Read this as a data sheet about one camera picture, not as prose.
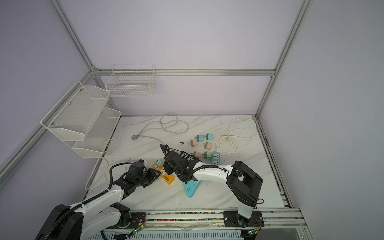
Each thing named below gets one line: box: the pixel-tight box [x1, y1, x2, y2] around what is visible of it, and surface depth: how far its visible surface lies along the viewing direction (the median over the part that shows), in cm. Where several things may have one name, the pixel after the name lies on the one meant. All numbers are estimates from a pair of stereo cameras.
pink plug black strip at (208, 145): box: [204, 142, 213, 150], surface depth 103 cm
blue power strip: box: [212, 152, 221, 165], surface depth 96 cm
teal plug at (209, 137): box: [205, 133, 214, 141], surface depth 107 cm
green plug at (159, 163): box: [155, 159, 164, 168], surface depth 88 cm
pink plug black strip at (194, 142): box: [190, 139, 199, 147], surface depth 106 cm
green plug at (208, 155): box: [204, 151, 213, 160], surface depth 98 cm
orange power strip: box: [152, 163, 175, 185], surface depth 88 cm
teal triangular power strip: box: [182, 180, 201, 198], surface depth 83 cm
